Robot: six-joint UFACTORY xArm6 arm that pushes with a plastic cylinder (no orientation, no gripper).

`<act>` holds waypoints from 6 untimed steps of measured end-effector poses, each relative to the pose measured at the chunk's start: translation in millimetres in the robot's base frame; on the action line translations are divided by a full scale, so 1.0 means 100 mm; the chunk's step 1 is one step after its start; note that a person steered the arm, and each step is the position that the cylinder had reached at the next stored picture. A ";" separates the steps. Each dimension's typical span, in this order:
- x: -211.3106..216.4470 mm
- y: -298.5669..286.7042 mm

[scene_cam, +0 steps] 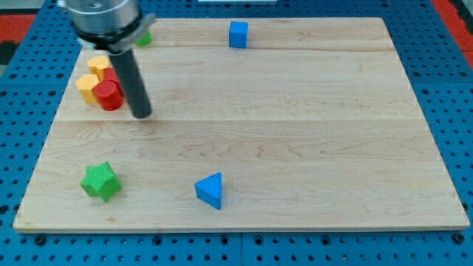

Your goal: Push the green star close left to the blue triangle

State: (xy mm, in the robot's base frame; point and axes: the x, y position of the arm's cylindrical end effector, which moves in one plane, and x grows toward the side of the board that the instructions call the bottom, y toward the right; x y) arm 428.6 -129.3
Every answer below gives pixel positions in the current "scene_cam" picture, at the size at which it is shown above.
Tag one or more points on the wooden board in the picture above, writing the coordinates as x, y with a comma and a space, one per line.
314, 127

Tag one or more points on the yellow hexagon block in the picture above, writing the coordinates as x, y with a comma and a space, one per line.
86, 85
97, 66

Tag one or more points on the blue triangle block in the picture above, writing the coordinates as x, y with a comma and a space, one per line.
209, 190

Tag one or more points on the red block rear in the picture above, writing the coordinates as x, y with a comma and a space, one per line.
109, 74

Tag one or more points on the yellow hexagon block rear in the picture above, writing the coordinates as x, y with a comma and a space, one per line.
97, 66

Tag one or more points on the red cylinder block front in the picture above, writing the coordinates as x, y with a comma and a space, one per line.
108, 95

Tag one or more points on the green star block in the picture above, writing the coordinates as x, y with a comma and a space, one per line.
100, 181

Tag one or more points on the yellow hexagon block front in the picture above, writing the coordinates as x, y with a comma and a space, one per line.
86, 85

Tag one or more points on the blue cube block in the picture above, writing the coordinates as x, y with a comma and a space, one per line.
238, 34

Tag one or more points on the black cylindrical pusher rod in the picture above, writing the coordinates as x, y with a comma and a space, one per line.
128, 74

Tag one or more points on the green block behind arm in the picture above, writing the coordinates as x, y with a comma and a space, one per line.
144, 40

